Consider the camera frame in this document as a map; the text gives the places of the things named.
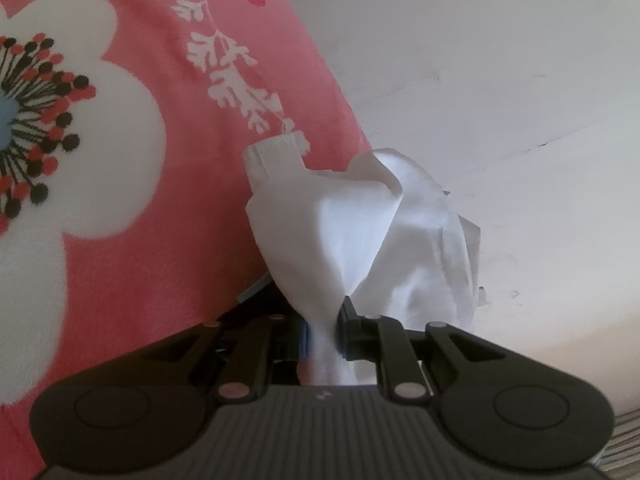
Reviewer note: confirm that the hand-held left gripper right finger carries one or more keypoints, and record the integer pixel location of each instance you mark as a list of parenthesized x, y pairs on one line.
[(350, 335)]

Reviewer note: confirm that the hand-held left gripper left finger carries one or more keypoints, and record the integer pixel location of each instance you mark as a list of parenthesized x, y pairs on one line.
[(287, 342)]

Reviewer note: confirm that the pale bluish white shirt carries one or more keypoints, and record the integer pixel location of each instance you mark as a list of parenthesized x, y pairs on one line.
[(340, 220)]

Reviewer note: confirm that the pink floral blanket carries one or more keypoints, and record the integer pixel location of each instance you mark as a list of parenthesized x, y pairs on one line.
[(175, 240)]

